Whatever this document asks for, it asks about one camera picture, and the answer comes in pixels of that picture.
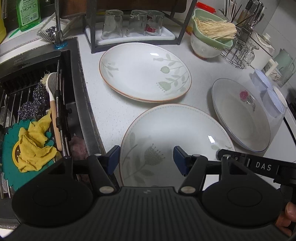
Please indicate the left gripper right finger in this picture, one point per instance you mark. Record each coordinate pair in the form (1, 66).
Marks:
(227, 191)

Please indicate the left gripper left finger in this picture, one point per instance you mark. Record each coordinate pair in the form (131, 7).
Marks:
(66, 191)

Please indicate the rose pattern plate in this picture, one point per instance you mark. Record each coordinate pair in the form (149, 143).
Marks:
(241, 115)

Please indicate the small white bowl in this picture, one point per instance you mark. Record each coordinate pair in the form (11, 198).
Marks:
(280, 96)

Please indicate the leaf pattern plate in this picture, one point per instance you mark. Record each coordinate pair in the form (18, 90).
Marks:
(145, 72)
(146, 158)

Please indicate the person's hand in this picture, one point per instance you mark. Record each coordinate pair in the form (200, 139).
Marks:
(286, 218)

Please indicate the green sunflower mat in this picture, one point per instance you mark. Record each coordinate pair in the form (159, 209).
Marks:
(15, 178)

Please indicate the yellow cloth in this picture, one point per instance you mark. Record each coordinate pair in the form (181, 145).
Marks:
(34, 154)

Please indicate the steel wool scrubber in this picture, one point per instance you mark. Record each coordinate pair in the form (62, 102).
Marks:
(35, 109)

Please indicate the patterned bowl with food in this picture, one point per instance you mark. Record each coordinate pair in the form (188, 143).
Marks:
(281, 76)

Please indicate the white electric cooking pot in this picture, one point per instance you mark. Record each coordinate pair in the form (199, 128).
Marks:
(265, 51)

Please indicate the dish brush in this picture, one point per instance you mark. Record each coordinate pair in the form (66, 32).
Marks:
(49, 82)

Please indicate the green strainer basket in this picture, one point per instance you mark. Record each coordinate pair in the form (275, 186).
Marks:
(213, 43)

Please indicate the white bowl under strainer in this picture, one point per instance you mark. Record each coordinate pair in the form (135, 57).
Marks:
(202, 50)

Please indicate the chrome gooseneck faucet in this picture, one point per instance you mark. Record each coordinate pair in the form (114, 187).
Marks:
(58, 34)

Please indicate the green utensil holder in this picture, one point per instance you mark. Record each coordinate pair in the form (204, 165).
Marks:
(246, 18)

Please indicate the dry noodle bundle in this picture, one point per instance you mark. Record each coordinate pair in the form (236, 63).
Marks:
(216, 30)

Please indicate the left upturned glass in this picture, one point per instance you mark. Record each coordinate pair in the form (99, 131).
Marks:
(112, 27)

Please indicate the upturned glass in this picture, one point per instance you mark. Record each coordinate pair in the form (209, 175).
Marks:
(112, 27)
(154, 22)
(137, 23)

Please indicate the black dish rack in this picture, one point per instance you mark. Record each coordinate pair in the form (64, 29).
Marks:
(173, 29)

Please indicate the red lid glass jar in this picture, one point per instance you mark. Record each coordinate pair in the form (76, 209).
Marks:
(205, 7)

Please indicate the middle upturned glass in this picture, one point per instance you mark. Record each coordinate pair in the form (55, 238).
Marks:
(137, 23)

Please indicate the green dish soap bottle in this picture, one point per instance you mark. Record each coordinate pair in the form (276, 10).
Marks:
(28, 13)

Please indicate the right upturned glass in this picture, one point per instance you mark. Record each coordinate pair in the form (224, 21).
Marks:
(154, 22)

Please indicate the wire glass cup rack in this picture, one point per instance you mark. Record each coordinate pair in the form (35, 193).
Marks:
(241, 54)

